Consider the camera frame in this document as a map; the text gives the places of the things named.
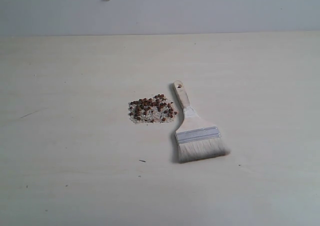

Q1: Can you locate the wooden paint brush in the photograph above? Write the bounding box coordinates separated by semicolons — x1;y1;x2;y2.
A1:
173;81;231;163

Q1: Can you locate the pile of rice and pellets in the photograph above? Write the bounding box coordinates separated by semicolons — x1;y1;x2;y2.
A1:
128;94;179;124

